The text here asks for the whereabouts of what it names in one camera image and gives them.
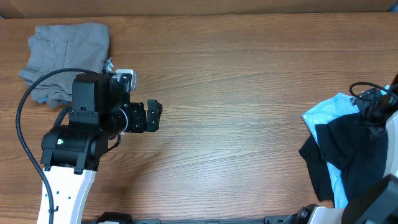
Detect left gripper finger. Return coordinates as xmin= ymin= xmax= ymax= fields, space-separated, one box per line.
xmin=147 ymin=100 xmax=163 ymax=118
xmin=146 ymin=110 xmax=160 ymax=132

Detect black t-shirt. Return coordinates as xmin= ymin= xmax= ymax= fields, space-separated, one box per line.
xmin=299 ymin=114 xmax=388 ymax=207

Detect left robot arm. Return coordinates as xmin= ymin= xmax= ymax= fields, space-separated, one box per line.
xmin=41 ymin=69 xmax=162 ymax=223

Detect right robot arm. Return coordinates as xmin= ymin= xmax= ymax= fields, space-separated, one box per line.
xmin=285 ymin=81 xmax=397 ymax=223

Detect light blue t-shirt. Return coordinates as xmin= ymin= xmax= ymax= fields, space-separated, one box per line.
xmin=302 ymin=93 xmax=385 ymax=208

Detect blue frayed denim garment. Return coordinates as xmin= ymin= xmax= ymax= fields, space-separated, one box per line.
xmin=37 ymin=57 xmax=114 ymax=103

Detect grey folded shorts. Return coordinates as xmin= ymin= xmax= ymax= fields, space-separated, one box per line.
xmin=19 ymin=23 xmax=109 ymax=108

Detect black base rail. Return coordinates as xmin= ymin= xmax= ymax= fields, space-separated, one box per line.
xmin=81 ymin=212 xmax=297 ymax=224

